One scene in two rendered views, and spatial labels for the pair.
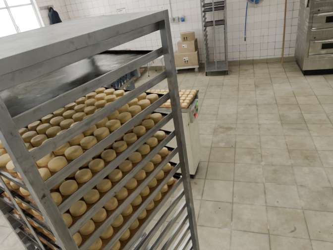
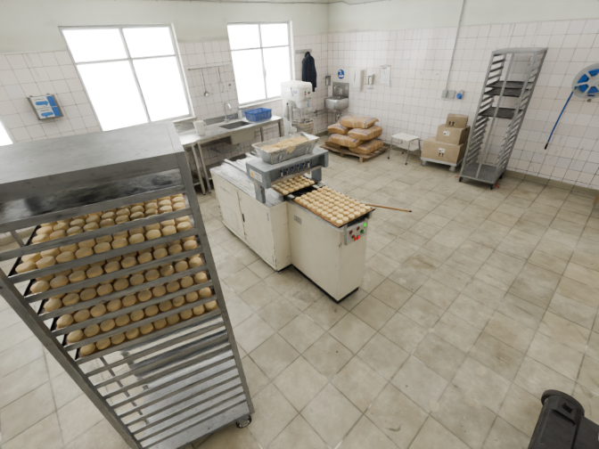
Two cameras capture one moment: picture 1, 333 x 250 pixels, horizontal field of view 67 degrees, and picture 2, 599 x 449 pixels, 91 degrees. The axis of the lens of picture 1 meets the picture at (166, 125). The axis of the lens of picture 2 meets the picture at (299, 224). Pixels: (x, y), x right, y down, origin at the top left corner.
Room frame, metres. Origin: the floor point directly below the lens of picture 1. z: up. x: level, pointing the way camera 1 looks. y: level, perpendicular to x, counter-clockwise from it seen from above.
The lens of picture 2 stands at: (0.31, -0.83, 2.11)
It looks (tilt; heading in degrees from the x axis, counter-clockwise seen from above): 33 degrees down; 29
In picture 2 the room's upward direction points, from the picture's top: 3 degrees counter-clockwise
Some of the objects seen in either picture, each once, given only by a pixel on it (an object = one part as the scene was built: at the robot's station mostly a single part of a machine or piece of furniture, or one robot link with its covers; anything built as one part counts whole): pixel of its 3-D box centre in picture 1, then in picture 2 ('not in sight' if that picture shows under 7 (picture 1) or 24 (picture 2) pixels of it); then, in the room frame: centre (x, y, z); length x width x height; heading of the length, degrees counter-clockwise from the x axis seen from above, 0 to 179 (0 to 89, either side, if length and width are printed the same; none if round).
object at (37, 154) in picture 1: (111, 105); (102, 230); (0.73, 0.16, 1.59); 0.64 x 0.03 x 0.03; 142
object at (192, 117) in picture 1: (194, 110); (356, 232); (2.21, -0.29, 0.77); 0.24 x 0.04 x 0.14; 155
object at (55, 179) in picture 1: (118, 130); (112, 251); (0.73, 0.16, 1.50); 0.64 x 0.03 x 0.03; 142
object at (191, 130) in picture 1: (164, 136); (324, 244); (2.36, 0.04, 0.45); 0.70 x 0.34 x 0.90; 65
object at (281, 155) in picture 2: not in sight; (287, 148); (2.57, 0.50, 1.25); 0.56 x 0.29 x 0.14; 155
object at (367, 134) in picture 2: not in sight; (365, 131); (6.02, 0.72, 0.47); 0.72 x 0.42 x 0.17; 166
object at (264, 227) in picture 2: not in sight; (268, 208); (2.77, 0.93, 0.42); 1.28 x 0.72 x 0.84; 65
